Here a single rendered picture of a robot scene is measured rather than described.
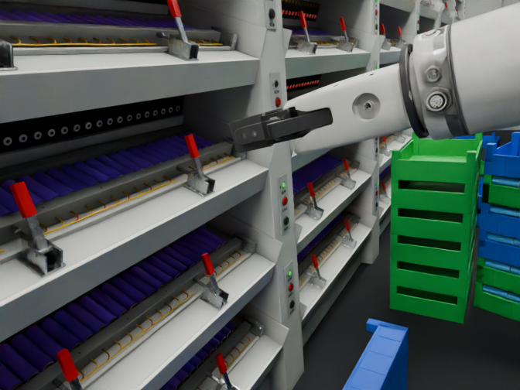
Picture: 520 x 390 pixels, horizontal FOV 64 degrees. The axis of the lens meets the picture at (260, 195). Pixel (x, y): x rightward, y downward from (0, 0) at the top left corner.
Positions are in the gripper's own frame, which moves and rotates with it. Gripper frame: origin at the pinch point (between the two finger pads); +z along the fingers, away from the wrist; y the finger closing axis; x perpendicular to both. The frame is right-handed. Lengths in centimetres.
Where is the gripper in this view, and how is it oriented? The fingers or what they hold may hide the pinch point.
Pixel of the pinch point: (260, 130)
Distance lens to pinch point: 42.5
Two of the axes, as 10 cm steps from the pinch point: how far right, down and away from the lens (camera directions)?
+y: 5.0, -3.0, 8.2
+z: -8.3, 1.2, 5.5
